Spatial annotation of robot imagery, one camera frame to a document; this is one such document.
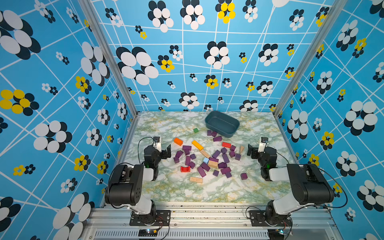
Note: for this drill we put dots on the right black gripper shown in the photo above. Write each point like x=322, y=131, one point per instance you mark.
x=256, y=151

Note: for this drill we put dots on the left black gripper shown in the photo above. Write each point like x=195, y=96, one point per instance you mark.
x=163, y=151

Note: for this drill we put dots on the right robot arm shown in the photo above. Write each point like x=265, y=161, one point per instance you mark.
x=308, y=185

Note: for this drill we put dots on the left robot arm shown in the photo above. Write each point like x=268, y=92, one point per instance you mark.
x=124, y=188

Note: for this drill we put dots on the dark teal storage bin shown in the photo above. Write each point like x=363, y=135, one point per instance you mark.
x=222, y=123

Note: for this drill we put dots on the purple wedge near bin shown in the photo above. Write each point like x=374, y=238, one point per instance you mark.
x=218, y=139

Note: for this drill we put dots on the orange brick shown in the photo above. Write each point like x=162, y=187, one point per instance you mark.
x=178, y=141

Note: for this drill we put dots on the red flat brick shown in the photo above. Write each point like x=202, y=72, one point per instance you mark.
x=226, y=145

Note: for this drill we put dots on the red arch brick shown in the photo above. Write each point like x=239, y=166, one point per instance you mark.
x=185, y=169

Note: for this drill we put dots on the yellow long brick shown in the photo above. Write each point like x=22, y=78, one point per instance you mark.
x=197, y=145

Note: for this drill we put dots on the purple long brick centre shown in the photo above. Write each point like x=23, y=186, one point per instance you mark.
x=225, y=158

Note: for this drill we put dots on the purple long brick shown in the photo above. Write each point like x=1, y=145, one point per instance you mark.
x=216, y=154
x=225, y=158

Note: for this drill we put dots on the engraved natural wood brick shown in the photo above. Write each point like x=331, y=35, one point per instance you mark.
x=205, y=154

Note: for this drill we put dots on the purple brick front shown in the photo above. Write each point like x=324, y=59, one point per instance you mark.
x=202, y=171

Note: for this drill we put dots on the natural wood square brick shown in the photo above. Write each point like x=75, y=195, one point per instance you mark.
x=213, y=164

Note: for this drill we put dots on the natural wood brick front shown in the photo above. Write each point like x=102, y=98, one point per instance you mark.
x=196, y=180

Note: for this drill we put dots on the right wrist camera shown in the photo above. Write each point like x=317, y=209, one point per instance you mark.
x=262, y=146

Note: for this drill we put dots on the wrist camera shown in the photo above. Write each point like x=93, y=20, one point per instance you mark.
x=157, y=146
x=262, y=146

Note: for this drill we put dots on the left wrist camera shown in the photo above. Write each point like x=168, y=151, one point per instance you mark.
x=157, y=146

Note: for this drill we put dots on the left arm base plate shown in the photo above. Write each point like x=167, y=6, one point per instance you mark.
x=154, y=219

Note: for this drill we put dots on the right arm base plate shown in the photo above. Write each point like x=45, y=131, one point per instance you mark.
x=260, y=218

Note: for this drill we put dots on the aluminium front rail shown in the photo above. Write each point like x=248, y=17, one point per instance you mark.
x=208, y=221

